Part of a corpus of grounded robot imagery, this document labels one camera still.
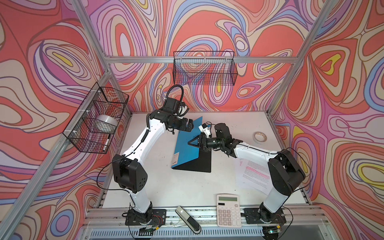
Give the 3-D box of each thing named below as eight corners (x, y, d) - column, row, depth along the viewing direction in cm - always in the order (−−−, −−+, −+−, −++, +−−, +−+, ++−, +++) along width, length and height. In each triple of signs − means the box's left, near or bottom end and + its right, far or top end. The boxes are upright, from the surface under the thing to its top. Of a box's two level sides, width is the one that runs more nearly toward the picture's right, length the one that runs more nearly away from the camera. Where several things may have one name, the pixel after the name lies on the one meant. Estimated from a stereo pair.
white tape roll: (254, 144, 104) (255, 142, 102) (251, 133, 110) (252, 131, 108) (267, 144, 104) (268, 142, 102) (263, 133, 110) (264, 131, 108)
